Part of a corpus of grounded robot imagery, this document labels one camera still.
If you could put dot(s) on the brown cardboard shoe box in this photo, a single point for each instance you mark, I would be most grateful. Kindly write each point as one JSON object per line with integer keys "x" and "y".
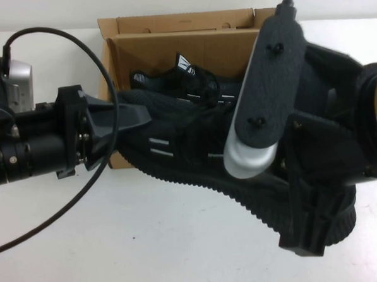
{"x": 176, "y": 37}

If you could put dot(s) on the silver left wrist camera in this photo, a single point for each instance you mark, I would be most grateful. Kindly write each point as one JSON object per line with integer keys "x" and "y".
{"x": 21, "y": 80}

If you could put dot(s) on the black right camera mount plate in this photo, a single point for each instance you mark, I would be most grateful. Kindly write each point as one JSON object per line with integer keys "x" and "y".
{"x": 267, "y": 80}

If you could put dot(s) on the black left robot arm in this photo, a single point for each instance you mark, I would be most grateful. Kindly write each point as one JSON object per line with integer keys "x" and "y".
{"x": 18, "y": 156}

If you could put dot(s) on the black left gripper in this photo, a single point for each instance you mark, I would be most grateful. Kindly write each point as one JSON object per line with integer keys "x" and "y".
{"x": 72, "y": 122}

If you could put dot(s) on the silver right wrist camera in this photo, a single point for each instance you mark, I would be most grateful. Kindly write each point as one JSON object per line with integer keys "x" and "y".
{"x": 246, "y": 163}

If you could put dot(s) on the black knit sneaker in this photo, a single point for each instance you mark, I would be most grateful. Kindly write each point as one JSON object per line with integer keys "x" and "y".
{"x": 188, "y": 138}
{"x": 201, "y": 80}

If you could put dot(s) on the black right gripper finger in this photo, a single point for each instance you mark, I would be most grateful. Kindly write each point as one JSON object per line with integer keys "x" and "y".
{"x": 295, "y": 224}
{"x": 316, "y": 229}

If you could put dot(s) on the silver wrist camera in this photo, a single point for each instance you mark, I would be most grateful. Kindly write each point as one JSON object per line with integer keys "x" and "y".
{"x": 246, "y": 163}
{"x": 21, "y": 80}

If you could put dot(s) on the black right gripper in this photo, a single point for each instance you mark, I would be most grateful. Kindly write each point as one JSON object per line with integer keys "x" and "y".
{"x": 333, "y": 124}

